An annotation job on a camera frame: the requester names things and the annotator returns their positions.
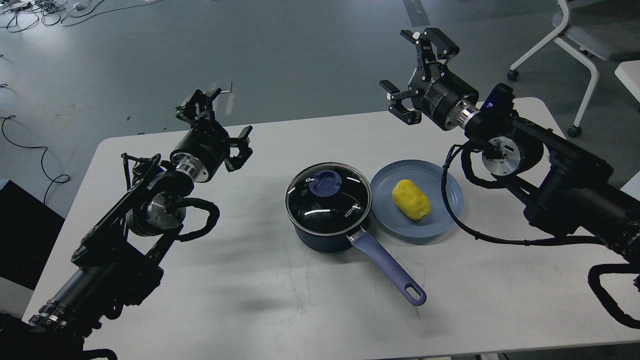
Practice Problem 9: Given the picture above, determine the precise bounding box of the black box at left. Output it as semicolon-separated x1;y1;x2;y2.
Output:
0;178;65;290

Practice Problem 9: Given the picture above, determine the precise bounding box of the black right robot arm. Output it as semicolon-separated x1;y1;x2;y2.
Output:
379;27;640;330

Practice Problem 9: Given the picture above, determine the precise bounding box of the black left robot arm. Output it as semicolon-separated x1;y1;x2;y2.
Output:
1;88;253;360

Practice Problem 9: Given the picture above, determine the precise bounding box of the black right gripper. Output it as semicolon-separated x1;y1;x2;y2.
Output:
379;27;479;132

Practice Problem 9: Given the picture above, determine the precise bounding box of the blue round plate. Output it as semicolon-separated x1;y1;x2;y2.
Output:
370;159;464;239

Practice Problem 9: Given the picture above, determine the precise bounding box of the yellow potato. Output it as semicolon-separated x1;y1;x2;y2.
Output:
391;178;432;221

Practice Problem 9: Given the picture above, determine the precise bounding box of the white table corner right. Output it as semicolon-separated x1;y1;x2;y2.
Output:
614;60;640;103

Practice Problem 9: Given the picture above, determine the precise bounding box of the white office chair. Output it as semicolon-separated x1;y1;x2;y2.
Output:
506;0;640;138

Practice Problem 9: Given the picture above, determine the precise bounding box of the black floor cable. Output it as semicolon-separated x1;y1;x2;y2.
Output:
0;115;71;205

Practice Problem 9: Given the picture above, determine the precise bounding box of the cable bundle on floor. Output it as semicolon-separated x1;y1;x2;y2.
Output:
0;0;161;34

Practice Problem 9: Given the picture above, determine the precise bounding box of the dark blue saucepan purple handle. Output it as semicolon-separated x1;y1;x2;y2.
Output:
285;161;428;307

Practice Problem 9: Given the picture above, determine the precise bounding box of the glass pot lid blue knob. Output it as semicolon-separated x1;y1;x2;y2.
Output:
285;162;373;236

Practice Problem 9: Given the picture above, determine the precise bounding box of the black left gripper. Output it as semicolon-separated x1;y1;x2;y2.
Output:
170;88;254;183

